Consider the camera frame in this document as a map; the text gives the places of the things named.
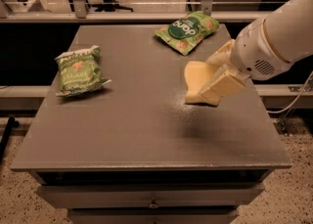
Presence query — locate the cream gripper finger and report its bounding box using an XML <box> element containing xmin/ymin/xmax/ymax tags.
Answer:
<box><xmin>198</xmin><ymin>69</ymin><xmax>246</xmax><ymax>106</ymax></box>
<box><xmin>205</xmin><ymin>51</ymin><xmax>232</xmax><ymax>69</ymax></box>

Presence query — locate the yellow wavy sponge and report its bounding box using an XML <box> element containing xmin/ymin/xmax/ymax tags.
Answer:
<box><xmin>184</xmin><ymin>61</ymin><xmax>219</xmax><ymax>106</ymax></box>

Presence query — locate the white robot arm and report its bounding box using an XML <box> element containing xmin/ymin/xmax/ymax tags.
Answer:
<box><xmin>197</xmin><ymin>0</ymin><xmax>313</xmax><ymax>106</ymax></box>

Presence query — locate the green rice chip bag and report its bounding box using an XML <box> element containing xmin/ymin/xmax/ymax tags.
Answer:
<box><xmin>155</xmin><ymin>11</ymin><xmax>219</xmax><ymax>56</ymax></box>

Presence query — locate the green jalapeno chip bag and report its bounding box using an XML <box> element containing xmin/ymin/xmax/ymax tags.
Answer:
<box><xmin>55</xmin><ymin>45</ymin><xmax>111</xmax><ymax>97</ymax></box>

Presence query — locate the grey wooden cabinet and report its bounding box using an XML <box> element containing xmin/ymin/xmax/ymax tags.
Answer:
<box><xmin>9</xmin><ymin>22</ymin><xmax>293</xmax><ymax>224</ymax></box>

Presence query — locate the grey top drawer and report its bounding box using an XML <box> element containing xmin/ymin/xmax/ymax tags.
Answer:
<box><xmin>37</xmin><ymin>183</ymin><xmax>265</xmax><ymax>208</ymax></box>

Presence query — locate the grey drawer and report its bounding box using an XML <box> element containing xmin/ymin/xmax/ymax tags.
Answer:
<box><xmin>68</xmin><ymin>208</ymin><xmax>238</xmax><ymax>224</ymax></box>
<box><xmin>37</xmin><ymin>183</ymin><xmax>265</xmax><ymax>208</ymax></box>

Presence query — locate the metal drawer knob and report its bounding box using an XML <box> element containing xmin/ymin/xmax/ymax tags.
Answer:
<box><xmin>148</xmin><ymin>199</ymin><xmax>159</xmax><ymax>209</ymax></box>

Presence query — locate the grey lower drawer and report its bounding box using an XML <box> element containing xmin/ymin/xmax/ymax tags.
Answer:
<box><xmin>68</xmin><ymin>208</ymin><xmax>238</xmax><ymax>224</ymax></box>

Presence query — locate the black pole at left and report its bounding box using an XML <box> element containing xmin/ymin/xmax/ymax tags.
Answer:
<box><xmin>0</xmin><ymin>117</ymin><xmax>20</xmax><ymax>161</ymax></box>

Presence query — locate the white cable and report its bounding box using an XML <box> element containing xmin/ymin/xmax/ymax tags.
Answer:
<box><xmin>266</xmin><ymin>70</ymin><xmax>313</xmax><ymax>114</ymax></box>

